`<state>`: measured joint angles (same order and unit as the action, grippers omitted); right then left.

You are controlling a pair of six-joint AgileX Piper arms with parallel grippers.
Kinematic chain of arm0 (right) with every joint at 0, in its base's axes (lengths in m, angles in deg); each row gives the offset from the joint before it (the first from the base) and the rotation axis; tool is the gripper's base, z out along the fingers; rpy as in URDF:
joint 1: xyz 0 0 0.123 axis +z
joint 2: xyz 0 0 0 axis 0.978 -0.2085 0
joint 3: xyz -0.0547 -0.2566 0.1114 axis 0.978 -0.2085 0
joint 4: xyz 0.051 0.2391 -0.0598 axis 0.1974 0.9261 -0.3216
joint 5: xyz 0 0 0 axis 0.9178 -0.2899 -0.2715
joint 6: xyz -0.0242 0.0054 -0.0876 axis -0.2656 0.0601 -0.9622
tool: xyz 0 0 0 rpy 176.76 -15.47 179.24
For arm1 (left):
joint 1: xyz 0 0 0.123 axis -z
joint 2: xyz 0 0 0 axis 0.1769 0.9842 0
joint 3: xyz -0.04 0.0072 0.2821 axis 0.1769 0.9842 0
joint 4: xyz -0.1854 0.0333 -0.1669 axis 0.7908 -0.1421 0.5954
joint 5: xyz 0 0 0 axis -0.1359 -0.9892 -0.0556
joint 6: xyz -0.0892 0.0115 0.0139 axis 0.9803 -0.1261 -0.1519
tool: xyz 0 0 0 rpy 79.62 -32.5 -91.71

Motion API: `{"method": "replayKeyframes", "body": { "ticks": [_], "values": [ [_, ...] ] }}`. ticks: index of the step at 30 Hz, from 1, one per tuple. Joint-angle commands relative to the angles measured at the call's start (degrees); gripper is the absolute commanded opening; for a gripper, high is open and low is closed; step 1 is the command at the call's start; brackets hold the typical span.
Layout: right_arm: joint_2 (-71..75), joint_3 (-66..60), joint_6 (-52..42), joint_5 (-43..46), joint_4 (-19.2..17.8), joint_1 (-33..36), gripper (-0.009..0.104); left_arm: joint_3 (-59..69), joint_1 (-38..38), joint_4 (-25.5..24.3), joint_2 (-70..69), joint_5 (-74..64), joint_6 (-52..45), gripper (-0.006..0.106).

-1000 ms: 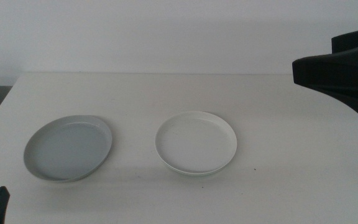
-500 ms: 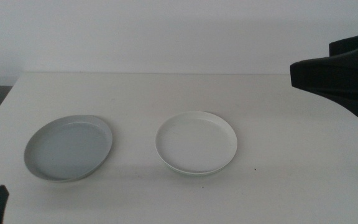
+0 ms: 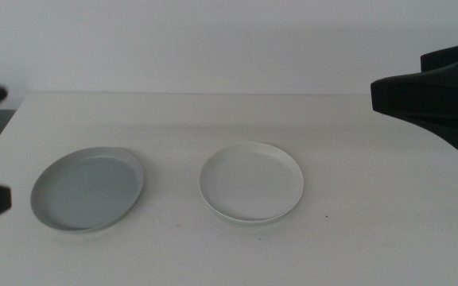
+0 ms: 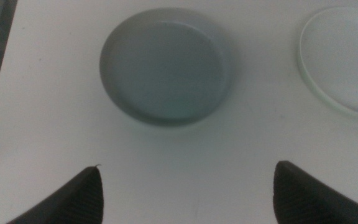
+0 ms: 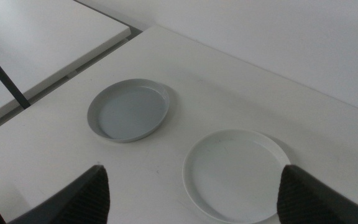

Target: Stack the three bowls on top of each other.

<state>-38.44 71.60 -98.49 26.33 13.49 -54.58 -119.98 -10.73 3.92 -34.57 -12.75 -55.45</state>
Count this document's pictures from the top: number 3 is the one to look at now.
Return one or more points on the white shallow bowl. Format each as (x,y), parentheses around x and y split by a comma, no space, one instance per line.
(251,182)

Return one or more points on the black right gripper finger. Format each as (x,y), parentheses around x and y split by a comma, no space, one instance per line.
(424,97)
(447,55)

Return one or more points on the grey shallow bowl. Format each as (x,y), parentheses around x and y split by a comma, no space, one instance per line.
(88,192)

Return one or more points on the pale green shallow bowl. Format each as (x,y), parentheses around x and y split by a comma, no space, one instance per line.
(253,223)

